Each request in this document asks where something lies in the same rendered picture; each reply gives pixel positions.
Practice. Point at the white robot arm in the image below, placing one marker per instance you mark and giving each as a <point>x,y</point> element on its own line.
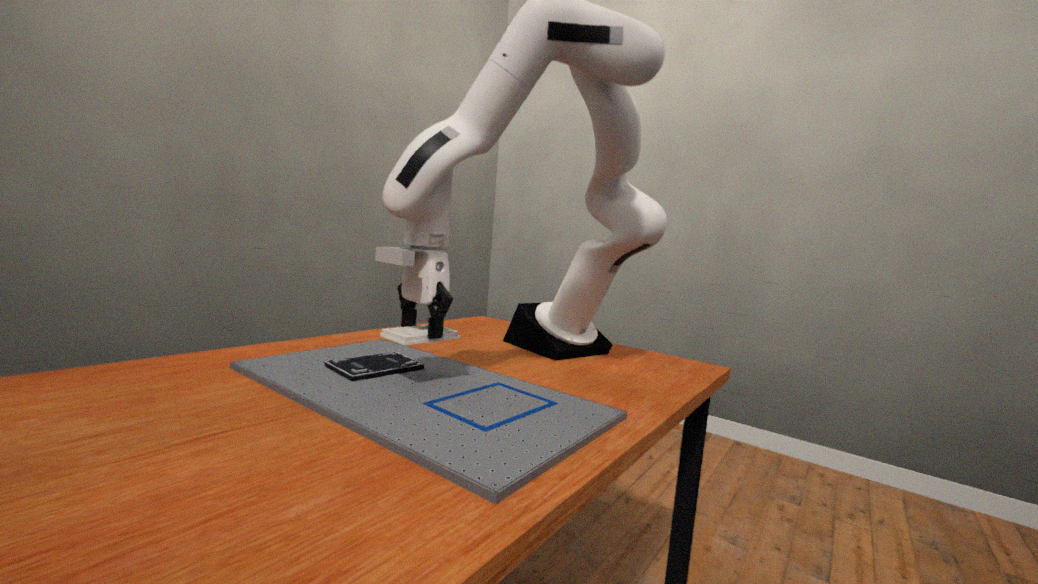
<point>590,38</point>

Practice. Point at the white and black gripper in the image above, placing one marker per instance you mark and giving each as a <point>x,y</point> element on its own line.
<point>427,278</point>

